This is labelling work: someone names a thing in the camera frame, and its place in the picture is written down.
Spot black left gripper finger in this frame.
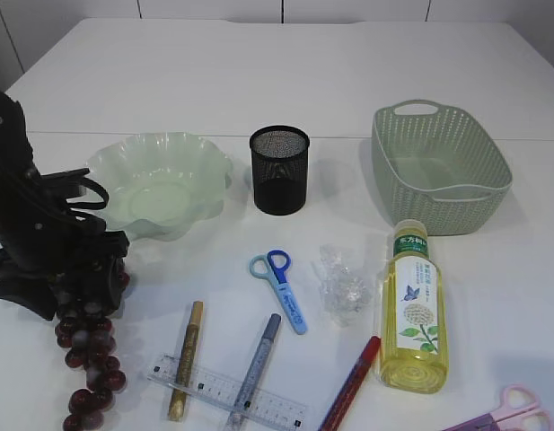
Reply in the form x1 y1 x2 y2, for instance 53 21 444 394
66 256 124 315
0 280 57 321

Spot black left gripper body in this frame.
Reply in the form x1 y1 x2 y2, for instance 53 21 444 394
0 197 129 287

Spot purple artificial grape bunch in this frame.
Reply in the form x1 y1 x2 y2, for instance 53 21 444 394
55 288 127 430

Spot clear plastic sheet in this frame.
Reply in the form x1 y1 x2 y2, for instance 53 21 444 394
312 243 374 327

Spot yellow tea drink bottle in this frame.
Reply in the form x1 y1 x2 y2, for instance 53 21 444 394
379 219 449 394

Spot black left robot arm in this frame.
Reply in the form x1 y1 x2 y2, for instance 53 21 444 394
0 91 129 321

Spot green wavy plastic plate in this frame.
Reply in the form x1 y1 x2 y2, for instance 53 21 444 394
86 132 233 241

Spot gold glitter pen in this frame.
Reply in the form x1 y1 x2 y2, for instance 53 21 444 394
168 301 204 422

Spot silver glitter pen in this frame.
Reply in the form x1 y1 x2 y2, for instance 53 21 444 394
224 313 281 430

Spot clear plastic ruler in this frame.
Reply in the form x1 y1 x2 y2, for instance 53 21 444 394
147 354 308 430

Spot black mesh pen cup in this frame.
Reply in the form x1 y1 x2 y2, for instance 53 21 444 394
250 125 310 216

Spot red glitter pen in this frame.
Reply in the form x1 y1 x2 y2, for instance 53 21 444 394
318 336 381 431

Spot green woven plastic basket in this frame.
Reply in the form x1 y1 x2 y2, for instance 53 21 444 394
372 100 513 236

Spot blue capped safety scissors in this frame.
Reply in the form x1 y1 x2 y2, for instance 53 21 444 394
249 250 308 335

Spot pink purple scissors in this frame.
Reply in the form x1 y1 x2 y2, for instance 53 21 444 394
445 384 554 431

